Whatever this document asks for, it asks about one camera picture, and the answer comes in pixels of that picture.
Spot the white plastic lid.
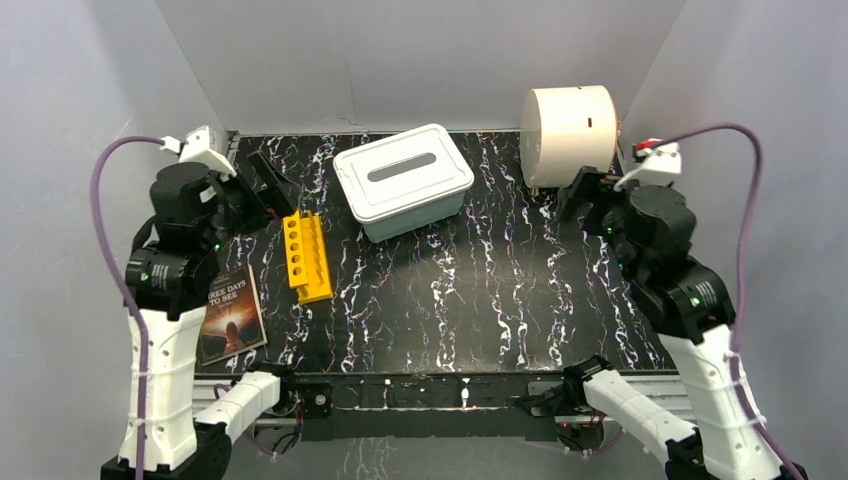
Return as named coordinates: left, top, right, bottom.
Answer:
left=333, top=123, right=474, bottom=224

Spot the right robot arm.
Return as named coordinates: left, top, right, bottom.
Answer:
left=557, top=166, right=806, bottom=479

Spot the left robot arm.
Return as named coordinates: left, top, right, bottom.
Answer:
left=100, top=151, right=300, bottom=479

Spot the cream cylindrical drum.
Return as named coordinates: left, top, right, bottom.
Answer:
left=520, top=85, right=619, bottom=189

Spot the yellow test tube rack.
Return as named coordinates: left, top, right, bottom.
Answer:
left=282, top=211, right=334, bottom=305

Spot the dark picture book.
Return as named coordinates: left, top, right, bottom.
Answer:
left=197, top=264, right=267, bottom=366

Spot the teal plastic bin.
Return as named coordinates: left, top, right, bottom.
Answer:
left=359, top=188, right=468, bottom=243

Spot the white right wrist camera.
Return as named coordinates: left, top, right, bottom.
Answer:
left=613, top=138, right=682, bottom=191

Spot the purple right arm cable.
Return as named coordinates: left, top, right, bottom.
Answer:
left=642, top=123, right=796, bottom=480

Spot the aluminium rail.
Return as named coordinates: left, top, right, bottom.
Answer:
left=192, top=374, right=697, bottom=427

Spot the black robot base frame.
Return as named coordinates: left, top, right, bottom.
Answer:
left=256, top=372, right=614, bottom=449

